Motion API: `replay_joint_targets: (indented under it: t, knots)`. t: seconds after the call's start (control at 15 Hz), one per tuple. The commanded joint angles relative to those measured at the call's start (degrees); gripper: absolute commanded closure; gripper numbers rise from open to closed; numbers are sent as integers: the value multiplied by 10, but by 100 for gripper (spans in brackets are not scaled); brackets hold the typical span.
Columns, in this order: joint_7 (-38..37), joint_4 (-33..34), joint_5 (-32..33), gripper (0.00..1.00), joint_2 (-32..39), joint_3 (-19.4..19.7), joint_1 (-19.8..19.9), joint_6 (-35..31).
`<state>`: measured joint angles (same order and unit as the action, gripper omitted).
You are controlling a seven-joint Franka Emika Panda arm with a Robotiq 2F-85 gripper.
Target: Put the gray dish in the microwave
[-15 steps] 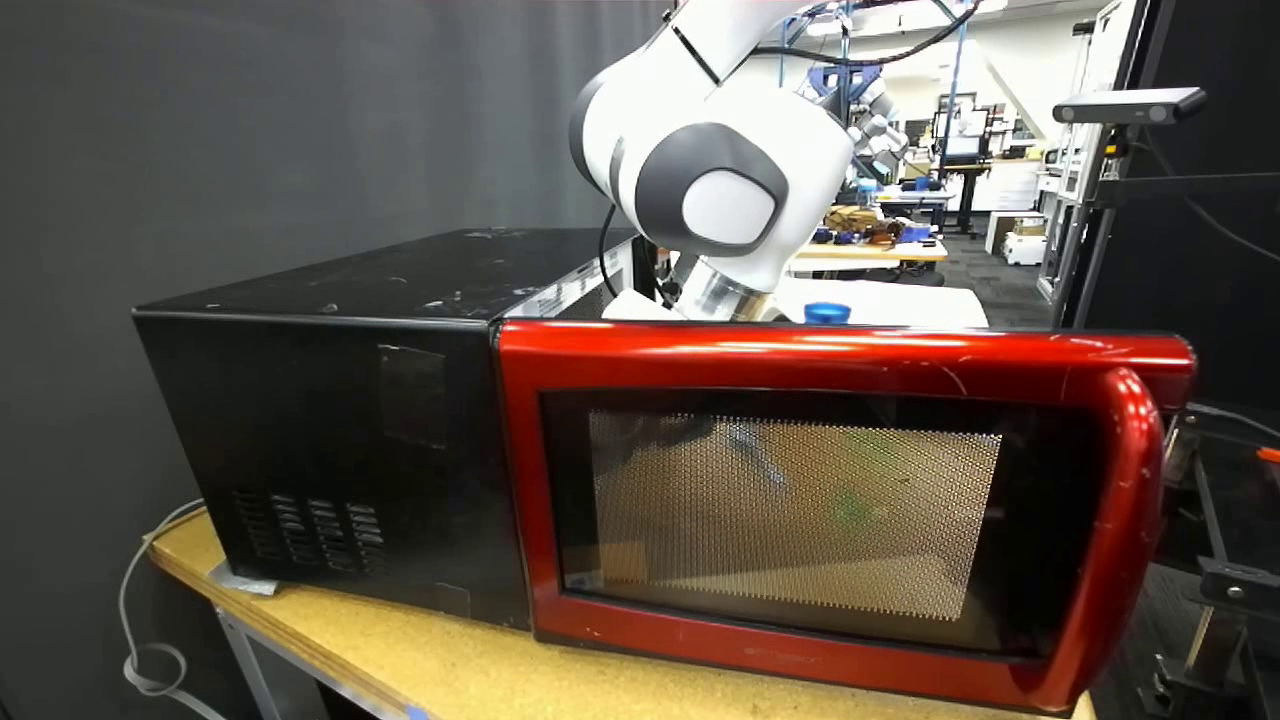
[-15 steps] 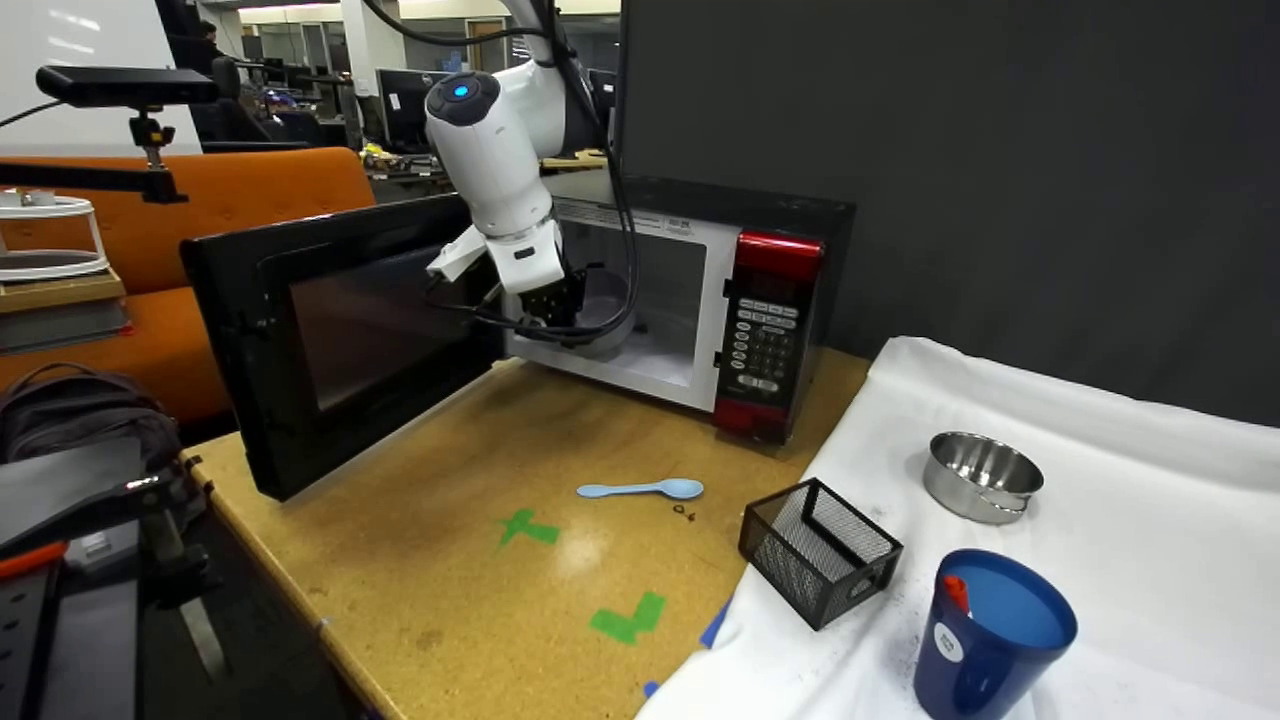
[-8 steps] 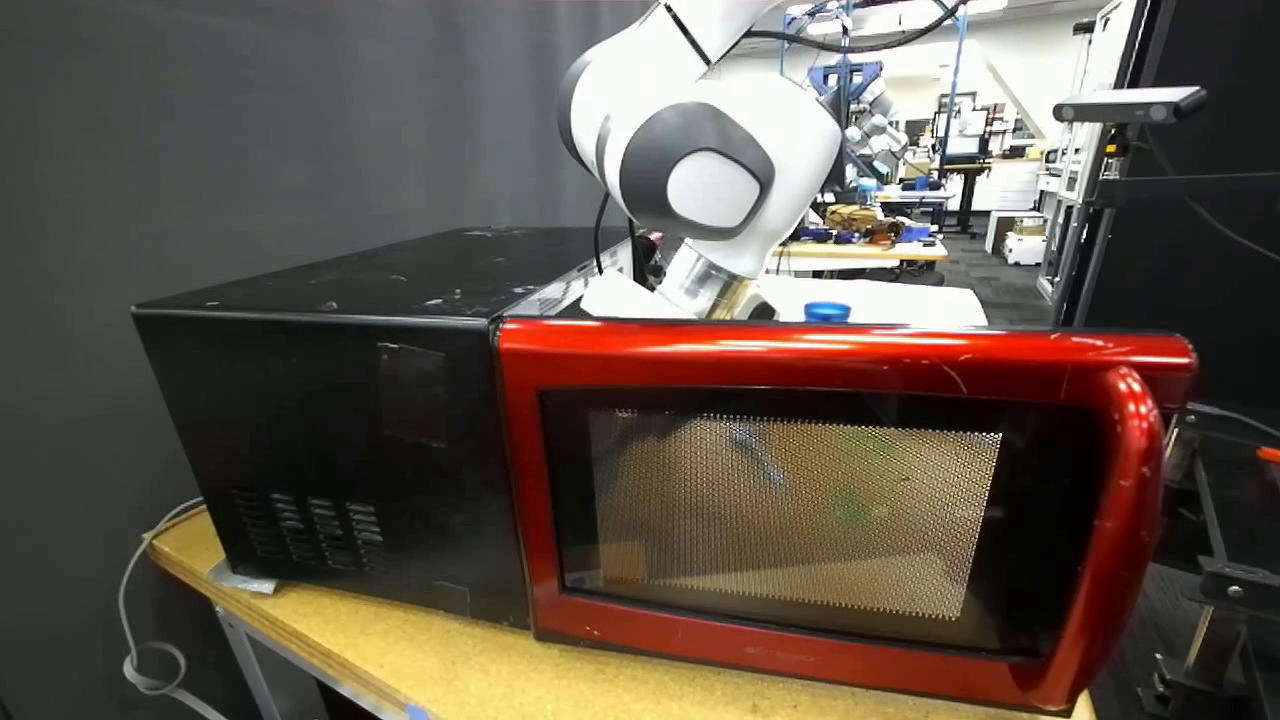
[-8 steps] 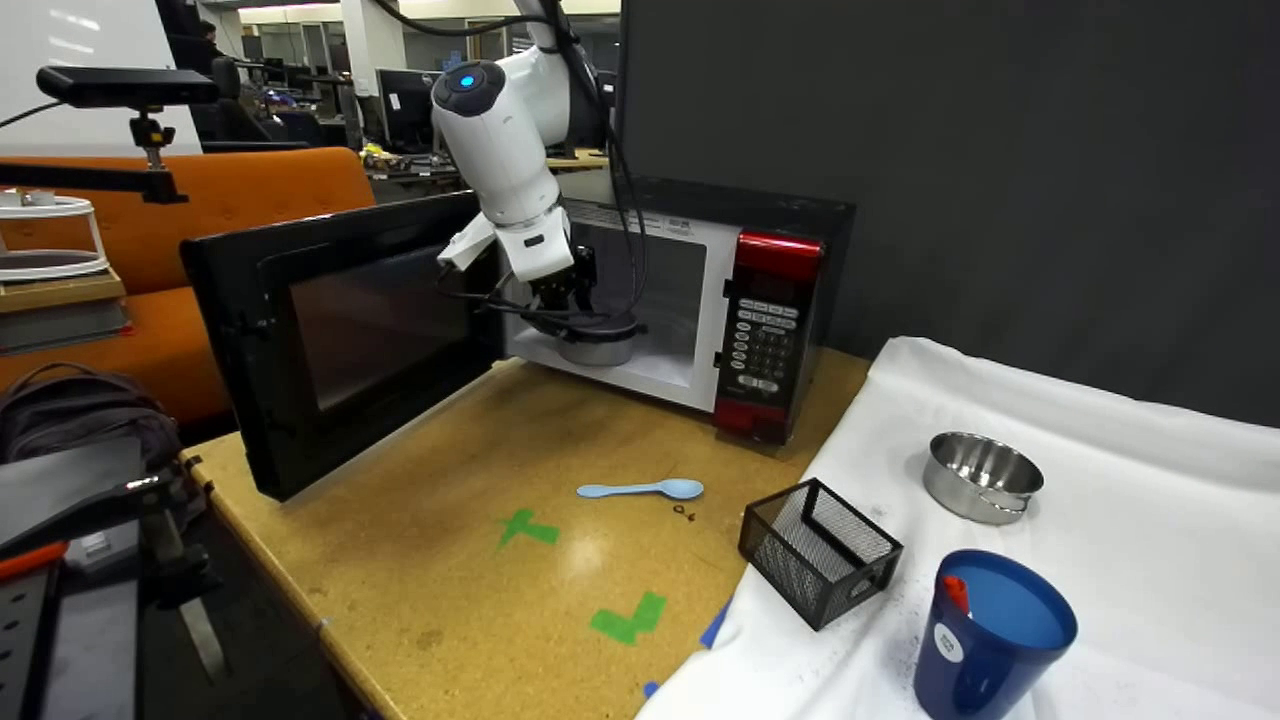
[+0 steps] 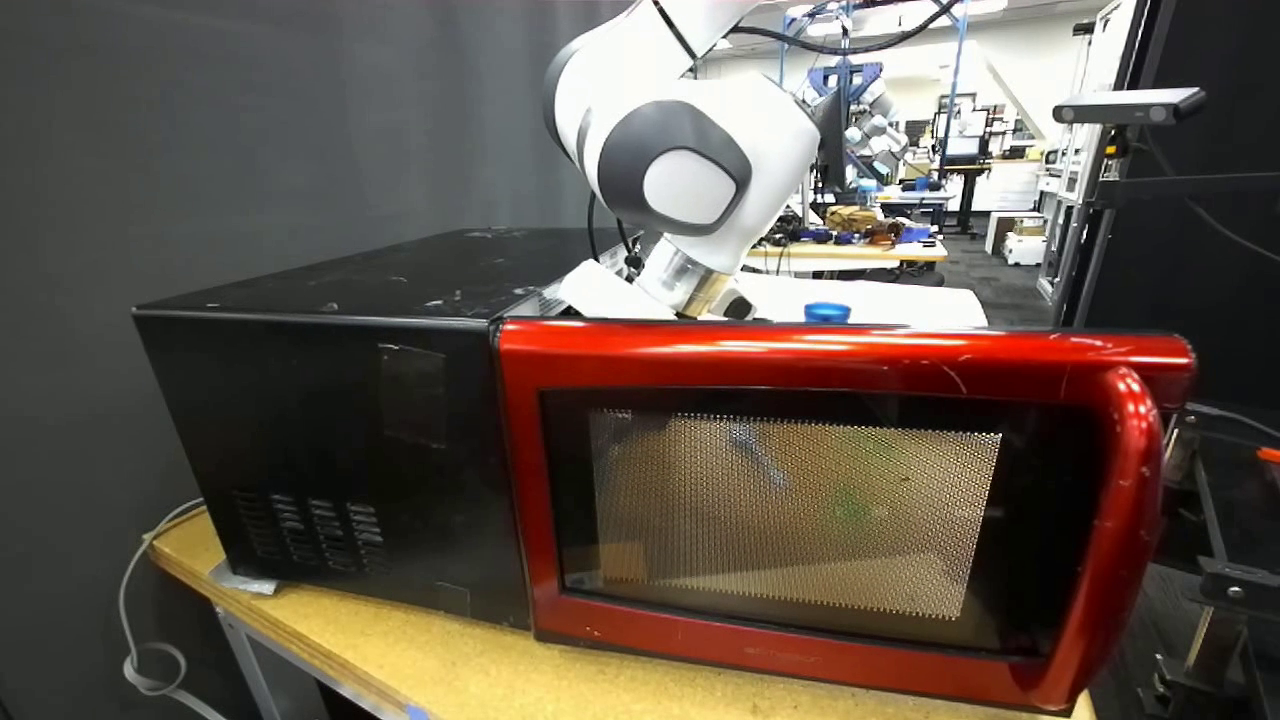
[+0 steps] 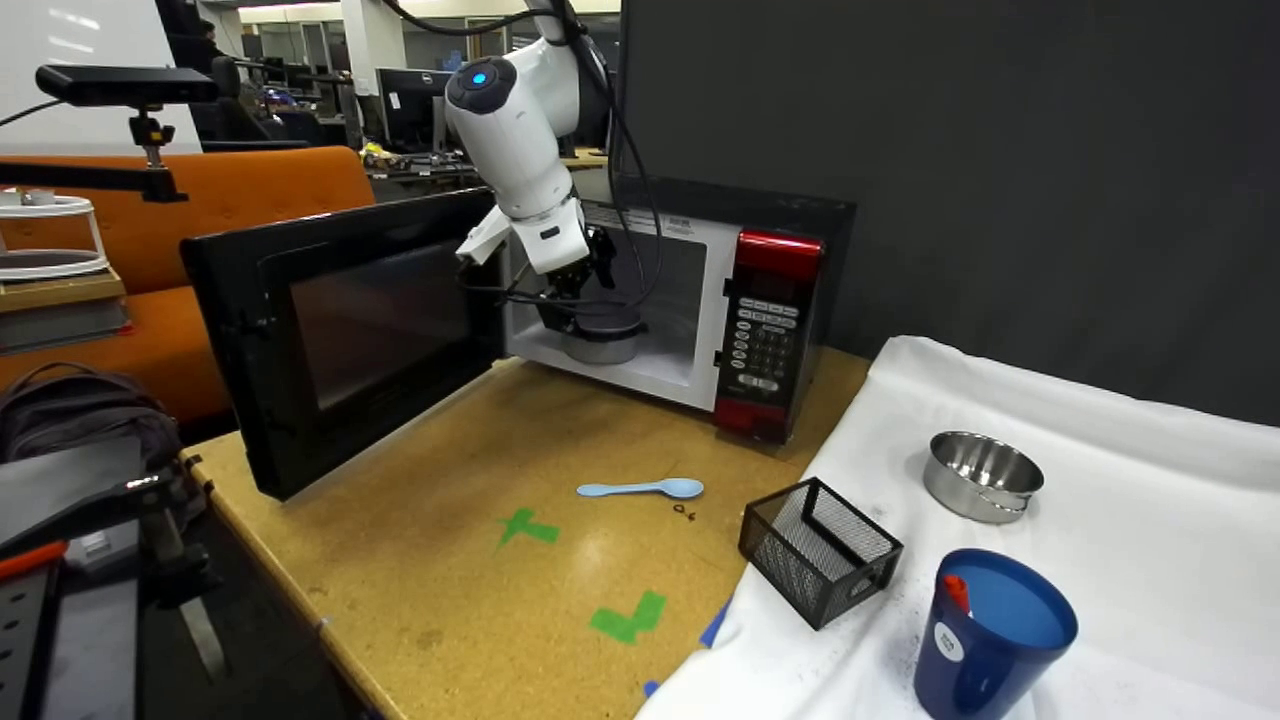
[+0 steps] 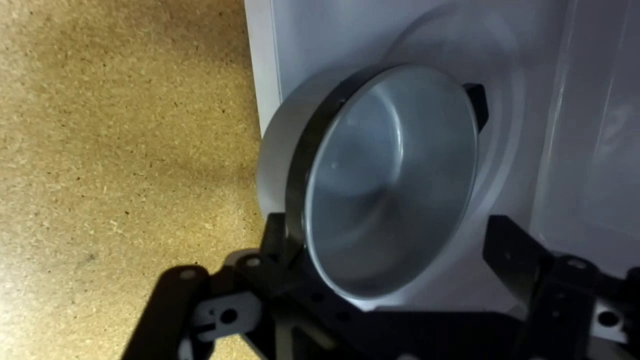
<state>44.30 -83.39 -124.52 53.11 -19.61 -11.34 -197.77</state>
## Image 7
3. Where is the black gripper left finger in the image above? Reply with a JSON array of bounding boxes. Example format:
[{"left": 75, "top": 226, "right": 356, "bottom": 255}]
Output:
[{"left": 122, "top": 213, "right": 376, "bottom": 360}]

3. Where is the red and black microwave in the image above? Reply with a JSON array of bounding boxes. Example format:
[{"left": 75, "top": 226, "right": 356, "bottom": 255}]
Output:
[{"left": 243, "top": 0, "right": 640, "bottom": 317}]

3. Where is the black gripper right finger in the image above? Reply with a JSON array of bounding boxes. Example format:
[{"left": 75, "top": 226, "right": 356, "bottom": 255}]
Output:
[{"left": 483, "top": 214, "right": 640, "bottom": 360}]

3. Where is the gray dish with black handles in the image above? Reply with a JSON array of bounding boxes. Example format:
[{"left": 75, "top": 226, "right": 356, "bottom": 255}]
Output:
[{"left": 257, "top": 63, "right": 493, "bottom": 317}]

